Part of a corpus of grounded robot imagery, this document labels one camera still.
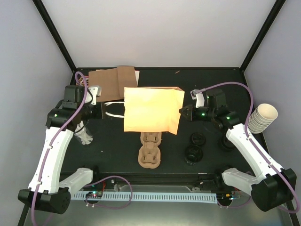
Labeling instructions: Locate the black frame post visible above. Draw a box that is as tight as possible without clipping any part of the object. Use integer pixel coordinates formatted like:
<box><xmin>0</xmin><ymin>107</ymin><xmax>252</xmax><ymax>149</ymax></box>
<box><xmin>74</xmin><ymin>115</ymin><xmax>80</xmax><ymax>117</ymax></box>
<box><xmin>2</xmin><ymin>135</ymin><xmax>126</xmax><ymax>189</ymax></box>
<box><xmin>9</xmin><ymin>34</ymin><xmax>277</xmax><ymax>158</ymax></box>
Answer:
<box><xmin>240</xmin><ymin>0</ymin><xmax>286</xmax><ymax>72</ymax></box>
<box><xmin>32</xmin><ymin>0</ymin><xmax>77</xmax><ymax>72</ymax></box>

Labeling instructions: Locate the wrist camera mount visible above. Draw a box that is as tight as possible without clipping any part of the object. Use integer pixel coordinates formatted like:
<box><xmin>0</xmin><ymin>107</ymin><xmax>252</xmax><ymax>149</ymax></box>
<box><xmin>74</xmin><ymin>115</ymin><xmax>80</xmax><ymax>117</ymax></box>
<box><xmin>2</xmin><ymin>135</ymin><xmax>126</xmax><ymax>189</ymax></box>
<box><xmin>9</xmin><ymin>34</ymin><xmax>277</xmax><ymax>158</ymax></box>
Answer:
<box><xmin>190</xmin><ymin>89</ymin><xmax>205</xmax><ymax>108</ymax></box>
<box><xmin>85</xmin><ymin>85</ymin><xmax>102</xmax><ymax>105</ymax></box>

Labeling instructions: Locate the white slotted cable duct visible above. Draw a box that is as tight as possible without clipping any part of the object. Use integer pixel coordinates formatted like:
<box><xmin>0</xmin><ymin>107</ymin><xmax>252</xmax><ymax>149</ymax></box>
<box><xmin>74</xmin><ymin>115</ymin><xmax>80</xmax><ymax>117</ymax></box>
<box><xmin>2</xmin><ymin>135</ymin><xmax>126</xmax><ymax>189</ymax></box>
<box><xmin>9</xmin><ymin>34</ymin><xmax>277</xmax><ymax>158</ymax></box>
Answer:
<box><xmin>71</xmin><ymin>191</ymin><xmax>217</xmax><ymax>204</ymax></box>

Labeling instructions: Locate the black cup lid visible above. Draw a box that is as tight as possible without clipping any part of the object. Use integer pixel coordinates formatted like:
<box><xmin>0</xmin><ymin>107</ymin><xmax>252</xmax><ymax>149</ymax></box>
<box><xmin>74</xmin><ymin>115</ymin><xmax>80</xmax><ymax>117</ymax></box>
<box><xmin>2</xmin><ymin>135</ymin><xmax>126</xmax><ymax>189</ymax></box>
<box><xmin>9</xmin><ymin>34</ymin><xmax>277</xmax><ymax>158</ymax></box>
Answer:
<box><xmin>184</xmin><ymin>145</ymin><xmax>203</xmax><ymax>165</ymax></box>
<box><xmin>221</xmin><ymin>136</ymin><xmax>235</xmax><ymax>152</ymax></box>
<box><xmin>190</xmin><ymin>132</ymin><xmax>206</xmax><ymax>146</ymax></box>

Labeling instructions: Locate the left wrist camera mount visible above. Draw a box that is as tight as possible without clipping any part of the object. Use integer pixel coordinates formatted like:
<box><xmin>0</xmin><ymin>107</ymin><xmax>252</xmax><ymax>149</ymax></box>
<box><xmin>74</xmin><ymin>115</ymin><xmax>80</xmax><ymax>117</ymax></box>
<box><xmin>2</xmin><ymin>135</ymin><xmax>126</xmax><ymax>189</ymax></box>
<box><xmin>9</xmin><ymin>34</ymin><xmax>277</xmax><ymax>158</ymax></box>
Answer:
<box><xmin>85</xmin><ymin>85</ymin><xmax>102</xmax><ymax>105</ymax></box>

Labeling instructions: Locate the stack of paper cups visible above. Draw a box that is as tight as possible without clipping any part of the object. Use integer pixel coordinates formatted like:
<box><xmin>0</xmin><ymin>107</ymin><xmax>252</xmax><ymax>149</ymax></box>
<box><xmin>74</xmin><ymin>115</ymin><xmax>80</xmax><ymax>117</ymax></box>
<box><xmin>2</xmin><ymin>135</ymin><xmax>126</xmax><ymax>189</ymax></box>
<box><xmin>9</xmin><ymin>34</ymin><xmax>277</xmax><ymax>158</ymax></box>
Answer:
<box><xmin>247</xmin><ymin>104</ymin><xmax>278</xmax><ymax>134</ymax></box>

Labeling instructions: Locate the brown flat paper bag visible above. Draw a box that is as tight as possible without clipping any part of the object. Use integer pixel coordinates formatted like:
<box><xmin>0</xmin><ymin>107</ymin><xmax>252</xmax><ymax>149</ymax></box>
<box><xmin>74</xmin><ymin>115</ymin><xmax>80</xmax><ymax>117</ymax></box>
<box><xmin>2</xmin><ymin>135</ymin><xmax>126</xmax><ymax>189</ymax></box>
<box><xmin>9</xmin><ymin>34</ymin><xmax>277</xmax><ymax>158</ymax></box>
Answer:
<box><xmin>85</xmin><ymin>66</ymin><xmax>138</xmax><ymax>102</ymax></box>

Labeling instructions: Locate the cardboard cup carrier stack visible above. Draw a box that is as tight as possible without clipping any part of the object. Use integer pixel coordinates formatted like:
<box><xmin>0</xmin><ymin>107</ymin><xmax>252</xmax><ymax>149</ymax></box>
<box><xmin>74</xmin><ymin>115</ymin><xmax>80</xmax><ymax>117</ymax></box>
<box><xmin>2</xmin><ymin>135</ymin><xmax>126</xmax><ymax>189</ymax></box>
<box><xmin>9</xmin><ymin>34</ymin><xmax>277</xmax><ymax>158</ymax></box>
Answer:
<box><xmin>138</xmin><ymin>132</ymin><xmax>162</xmax><ymax>169</ymax></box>

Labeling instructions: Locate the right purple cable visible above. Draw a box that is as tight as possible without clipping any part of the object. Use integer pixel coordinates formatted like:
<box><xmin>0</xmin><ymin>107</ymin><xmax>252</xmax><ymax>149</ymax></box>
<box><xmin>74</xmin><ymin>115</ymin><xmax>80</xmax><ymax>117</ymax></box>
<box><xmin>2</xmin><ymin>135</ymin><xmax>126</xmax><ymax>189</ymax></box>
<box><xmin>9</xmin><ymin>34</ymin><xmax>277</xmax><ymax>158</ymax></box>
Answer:
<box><xmin>191</xmin><ymin>81</ymin><xmax>299</xmax><ymax>214</ymax></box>

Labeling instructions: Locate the black frame post right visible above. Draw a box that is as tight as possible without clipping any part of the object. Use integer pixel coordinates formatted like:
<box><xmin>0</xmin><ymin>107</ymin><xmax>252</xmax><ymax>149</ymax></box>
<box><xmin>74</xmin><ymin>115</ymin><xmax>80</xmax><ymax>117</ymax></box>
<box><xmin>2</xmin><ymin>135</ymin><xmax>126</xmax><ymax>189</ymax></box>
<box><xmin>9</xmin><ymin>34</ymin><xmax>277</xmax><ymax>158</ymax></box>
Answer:
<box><xmin>240</xmin><ymin>0</ymin><xmax>286</xmax><ymax>72</ymax></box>

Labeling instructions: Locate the cup of wrapped straws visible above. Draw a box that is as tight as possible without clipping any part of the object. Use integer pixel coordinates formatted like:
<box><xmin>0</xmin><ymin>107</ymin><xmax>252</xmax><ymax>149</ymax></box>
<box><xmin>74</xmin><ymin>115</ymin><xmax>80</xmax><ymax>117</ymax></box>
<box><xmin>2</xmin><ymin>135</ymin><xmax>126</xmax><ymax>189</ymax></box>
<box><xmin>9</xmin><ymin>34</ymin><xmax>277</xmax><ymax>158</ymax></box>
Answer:
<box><xmin>74</xmin><ymin>126</ymin><xmax>93</xmax><ymax>145</ymax></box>

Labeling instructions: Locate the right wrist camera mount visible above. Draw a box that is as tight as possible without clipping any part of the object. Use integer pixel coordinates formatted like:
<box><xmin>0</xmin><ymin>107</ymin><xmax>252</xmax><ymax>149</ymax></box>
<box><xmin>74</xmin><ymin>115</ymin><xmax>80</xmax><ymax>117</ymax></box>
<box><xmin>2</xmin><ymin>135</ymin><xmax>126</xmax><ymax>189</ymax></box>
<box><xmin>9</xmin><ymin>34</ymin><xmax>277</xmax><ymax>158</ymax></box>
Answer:
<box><xmin>190</xmin><ymin>89</ymin><xmax>205</xmax><ymax>108</ymax></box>

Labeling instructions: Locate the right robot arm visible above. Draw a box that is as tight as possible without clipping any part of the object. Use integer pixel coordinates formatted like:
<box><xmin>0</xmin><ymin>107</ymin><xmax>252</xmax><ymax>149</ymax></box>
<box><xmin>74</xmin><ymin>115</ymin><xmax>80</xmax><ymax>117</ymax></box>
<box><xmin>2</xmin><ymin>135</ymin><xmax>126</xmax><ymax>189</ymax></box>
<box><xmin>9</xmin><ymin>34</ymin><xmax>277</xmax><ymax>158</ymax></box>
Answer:
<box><xmin>179</xmin><ymin>89</ymin><xmax>297</xmax><ymax>212</ymax></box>

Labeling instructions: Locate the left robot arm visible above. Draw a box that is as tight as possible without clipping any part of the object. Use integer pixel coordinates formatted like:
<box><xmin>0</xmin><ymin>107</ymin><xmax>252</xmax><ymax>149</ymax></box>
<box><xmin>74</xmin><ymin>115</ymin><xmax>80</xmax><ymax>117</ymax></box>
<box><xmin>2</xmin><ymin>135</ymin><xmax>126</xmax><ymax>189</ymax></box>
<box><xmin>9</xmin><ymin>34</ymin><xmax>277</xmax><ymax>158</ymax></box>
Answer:
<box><xmin>18</xmin><ymin>85</ymin><xmax>102</xmax><ymax>214</ymax></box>

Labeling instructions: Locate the black frame post left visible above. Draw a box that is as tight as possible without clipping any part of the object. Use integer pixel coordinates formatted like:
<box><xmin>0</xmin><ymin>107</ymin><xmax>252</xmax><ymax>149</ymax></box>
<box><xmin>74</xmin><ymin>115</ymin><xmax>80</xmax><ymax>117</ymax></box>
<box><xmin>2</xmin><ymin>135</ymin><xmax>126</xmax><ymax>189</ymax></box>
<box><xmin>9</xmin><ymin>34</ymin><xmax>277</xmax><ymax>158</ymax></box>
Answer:
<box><xmin>32</xmin><ymin>0</ymin><xmax>77</xmax><ymax>72</ymax></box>

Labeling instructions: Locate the yellow paper takeout bag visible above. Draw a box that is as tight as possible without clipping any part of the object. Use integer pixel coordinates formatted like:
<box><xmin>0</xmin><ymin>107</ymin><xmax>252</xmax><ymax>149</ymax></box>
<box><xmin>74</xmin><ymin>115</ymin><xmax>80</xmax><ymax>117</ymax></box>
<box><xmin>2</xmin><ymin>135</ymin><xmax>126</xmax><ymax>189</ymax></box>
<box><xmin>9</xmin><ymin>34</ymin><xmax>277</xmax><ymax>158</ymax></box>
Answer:
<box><xmin>104</xmin><ymin>86</ymin><xmax>185</xmax><ymax>136</ymax></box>

